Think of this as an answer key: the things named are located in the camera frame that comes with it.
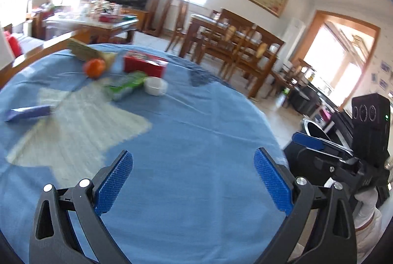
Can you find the green packet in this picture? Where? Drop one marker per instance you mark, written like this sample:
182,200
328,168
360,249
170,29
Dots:
122,87

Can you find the blue sachet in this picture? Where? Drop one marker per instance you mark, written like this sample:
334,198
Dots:
27,112

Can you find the blue tablecloth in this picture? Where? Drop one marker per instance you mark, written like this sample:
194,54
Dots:
184,116

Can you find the wooden sofa with grey cushions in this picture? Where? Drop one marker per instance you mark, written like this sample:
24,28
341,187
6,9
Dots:
33,49

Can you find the wooden dining table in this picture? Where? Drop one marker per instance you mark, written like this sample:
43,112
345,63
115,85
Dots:
208,21

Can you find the red carton box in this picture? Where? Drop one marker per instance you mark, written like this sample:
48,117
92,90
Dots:
144,65

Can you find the beige packet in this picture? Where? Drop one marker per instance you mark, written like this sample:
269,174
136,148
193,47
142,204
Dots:
81,49

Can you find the person's right forearm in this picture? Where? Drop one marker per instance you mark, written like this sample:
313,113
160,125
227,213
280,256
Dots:
367,205

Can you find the wooden coffee table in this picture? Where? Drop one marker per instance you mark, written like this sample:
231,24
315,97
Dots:
92,26

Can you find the white standing air conditioner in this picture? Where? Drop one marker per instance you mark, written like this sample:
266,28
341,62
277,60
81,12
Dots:
293,36

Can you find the wooden armchair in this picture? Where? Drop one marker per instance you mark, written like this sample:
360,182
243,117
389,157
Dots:
40,15

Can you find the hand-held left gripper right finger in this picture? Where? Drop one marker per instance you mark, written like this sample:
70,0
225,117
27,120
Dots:
271,179

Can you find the wooden television stand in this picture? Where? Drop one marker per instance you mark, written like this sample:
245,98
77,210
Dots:
135,16

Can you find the wooden door frame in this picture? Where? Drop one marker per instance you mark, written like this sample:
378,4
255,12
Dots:
313,33

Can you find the red cushion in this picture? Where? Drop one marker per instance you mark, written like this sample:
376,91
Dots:
13,45

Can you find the black trash bin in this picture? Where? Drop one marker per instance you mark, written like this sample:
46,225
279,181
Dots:
313,128

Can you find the wooden dining chair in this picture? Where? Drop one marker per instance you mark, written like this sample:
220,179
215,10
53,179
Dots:
233,36
179,24
261,52

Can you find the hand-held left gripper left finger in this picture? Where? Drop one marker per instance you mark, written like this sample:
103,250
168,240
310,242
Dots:
115,181

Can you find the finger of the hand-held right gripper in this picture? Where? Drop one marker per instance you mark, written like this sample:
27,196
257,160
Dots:
307,141
307,165

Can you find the orange round fruit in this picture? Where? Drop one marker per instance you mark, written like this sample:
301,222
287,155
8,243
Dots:
94,68

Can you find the tall wooden plant stand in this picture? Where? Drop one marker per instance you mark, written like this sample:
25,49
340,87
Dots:
159,9

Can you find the white cup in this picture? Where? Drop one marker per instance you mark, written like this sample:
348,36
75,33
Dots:
156,86

